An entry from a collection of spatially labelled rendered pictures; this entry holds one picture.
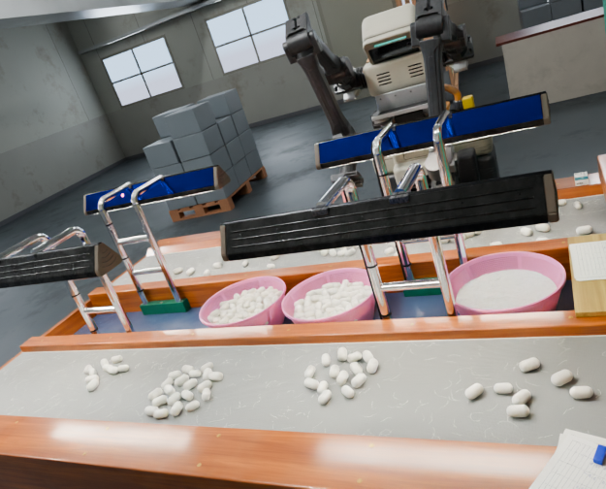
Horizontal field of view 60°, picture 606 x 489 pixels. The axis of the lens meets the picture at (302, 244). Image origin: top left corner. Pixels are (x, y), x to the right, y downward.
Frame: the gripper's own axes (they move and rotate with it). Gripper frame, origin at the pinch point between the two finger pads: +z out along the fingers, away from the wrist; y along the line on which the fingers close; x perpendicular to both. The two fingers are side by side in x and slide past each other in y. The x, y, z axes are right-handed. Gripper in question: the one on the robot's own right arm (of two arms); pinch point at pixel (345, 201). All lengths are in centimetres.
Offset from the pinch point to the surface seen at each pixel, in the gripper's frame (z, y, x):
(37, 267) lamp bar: 44, -54, -66
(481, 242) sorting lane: 21.4, 44.0, -3.3
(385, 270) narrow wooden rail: 31.1, 19.4, -12.3
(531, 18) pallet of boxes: -474, 50, 426
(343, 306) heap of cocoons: 44, 12, -22
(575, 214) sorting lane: 13, 68, 3
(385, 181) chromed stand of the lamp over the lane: 15.9, 26.3, -34.1
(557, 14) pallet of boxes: -474, 79, 430
